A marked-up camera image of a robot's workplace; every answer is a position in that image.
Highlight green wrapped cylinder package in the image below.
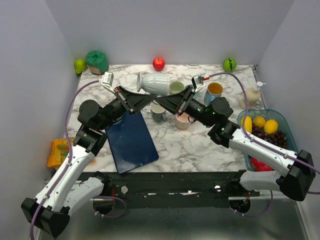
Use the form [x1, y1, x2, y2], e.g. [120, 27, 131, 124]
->
[85, 50, 109, 75]

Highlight orange fruit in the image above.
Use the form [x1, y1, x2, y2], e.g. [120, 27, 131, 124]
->
[252, 116, 266, 129]

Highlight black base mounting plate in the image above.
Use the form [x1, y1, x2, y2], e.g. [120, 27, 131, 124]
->
[74, 170, 262, 210]

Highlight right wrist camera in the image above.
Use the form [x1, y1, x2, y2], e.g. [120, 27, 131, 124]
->
[191, 75, 205, 93]

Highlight dark blue tray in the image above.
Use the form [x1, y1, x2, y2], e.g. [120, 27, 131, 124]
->
[105, 112, 159, 174]

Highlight green striped ball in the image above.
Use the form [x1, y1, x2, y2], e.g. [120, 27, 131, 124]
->
[223, 57, 237, 73]

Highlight yellow mango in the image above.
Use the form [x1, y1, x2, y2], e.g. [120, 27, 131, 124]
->
[240, 116, 253, 133]

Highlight red apple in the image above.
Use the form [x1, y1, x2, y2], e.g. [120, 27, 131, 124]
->
[152, 57, 166, 72]

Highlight yellow-green pear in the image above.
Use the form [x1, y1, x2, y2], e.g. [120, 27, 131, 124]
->
[74, 58, 87, 75]

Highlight dark purple grapes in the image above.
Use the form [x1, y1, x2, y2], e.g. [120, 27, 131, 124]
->
[252, 124, 288, 148]

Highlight yellow lemon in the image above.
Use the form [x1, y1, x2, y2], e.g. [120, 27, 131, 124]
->
[263, 119, 279, 135]

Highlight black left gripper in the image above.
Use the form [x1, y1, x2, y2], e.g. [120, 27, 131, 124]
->
[97, 85, 156, 131]

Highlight pale green mug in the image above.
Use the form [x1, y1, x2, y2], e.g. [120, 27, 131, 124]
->
[169, 81, 185, 95]

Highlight grey upside-down mug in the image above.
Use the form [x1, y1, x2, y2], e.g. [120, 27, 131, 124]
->
[136, 72, 171, 96]

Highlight red dragon fruit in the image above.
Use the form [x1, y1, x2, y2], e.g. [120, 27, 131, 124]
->
[249, 157, 273, 172]

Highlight orange snack bag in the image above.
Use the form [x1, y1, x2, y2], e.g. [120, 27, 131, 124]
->
[46, 137, 96, 169]

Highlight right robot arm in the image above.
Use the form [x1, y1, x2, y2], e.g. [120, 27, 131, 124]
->
[155, 87, 316, 201]

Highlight pink cup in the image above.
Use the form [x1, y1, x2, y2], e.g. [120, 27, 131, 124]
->
[175, 112, 191, 130]

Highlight teal plastic fruit bin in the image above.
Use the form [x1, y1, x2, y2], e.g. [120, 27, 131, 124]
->
[237, 108, 301, 173]

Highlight dark teal upside-down mug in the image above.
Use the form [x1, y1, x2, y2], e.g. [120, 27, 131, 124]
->
[150, 102, 168, 122]

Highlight teal mug with bird picture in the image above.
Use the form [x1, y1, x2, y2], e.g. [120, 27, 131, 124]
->
[184, 84, 200, 99]

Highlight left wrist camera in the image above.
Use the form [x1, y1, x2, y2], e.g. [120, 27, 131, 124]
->
[99, 71, 115, 94]

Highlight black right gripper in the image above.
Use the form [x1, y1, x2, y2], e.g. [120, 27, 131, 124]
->
[156, 85, 215, 128]

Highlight cream lotion pump bottle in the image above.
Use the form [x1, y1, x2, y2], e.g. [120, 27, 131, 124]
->
[245, 81, 266, 109]

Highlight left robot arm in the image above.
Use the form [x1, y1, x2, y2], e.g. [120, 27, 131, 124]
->
[21, 86, 156, 240]

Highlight blue mug with gold pattern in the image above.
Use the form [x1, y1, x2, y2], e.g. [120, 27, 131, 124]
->
[203, 82, 223, 105]

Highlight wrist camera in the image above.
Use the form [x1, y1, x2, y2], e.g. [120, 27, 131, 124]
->
[191, 75, 205, 93]
[99, 71, 115, 94]

